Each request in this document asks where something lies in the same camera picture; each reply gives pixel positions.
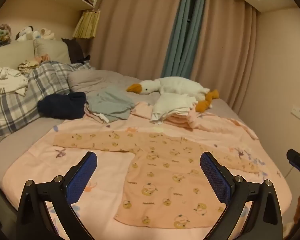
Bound peach cartoon print shirt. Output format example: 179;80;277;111
50;131;262;229

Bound pink folded clothes stack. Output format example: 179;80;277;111
131;101;201;131

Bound white patterned clothes pile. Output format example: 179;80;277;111
0;60;41;96

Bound pink printed duvet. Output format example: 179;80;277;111
2;106;292;239

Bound white goose plush toy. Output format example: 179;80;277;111
126;76;219;113

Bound grey plaid blanket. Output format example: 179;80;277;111
0;61;92;142

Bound dark navy garment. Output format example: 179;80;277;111
37;92;87;120

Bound grey garment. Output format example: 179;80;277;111
87;87;135;124

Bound white folded garment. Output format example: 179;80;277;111
150;93;198;124

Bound teal curtain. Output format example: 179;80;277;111
161;0;205;78

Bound beige pillow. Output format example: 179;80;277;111
0;38;71;69

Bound dark brown cloth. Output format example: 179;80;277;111
61;38;91;64

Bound small plush toys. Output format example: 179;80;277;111
15;25;56;42

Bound colourful yarn bundle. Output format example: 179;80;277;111
0;24;11;47

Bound yellow pleated lamp shade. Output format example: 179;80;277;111
72;9;101;39

